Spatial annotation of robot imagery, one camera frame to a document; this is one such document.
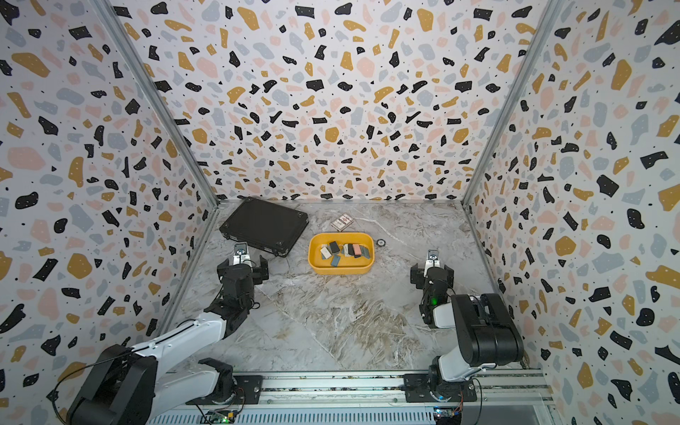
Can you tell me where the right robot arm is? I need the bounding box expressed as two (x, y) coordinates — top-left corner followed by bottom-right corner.
(404, 250), (524, 403)

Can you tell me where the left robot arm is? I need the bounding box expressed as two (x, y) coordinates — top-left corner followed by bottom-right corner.
(62, 243), (269, 424)

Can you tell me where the yellow storage box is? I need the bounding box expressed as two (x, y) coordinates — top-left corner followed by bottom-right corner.
(308, 232), (375, 276)

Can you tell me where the playing card box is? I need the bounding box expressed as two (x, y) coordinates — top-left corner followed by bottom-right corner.
(331, 214), (354, 232)

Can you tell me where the black flat case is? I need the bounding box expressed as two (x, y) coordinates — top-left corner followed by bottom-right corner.
(220, 198), (309, 258)

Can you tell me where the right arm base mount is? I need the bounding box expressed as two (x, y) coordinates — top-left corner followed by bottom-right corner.
(403, 374), (477, 403)

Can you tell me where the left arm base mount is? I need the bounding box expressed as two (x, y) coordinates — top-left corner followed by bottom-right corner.
(187, 375), (264, 407)

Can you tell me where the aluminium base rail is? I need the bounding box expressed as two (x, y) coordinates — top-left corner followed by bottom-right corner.
(145, 368), (560, 424)

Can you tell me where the left aluminium corner post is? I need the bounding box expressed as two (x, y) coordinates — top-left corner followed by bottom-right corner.
(90, 1), (219, 209)

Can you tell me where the aluminium corner post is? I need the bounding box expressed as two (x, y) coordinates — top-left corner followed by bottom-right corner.
(461, 0), (564, 209)
(90, 1), (219, 209)

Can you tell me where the right aluminium corner post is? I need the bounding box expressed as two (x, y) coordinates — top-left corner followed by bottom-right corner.
(461, 0), (564, 209)

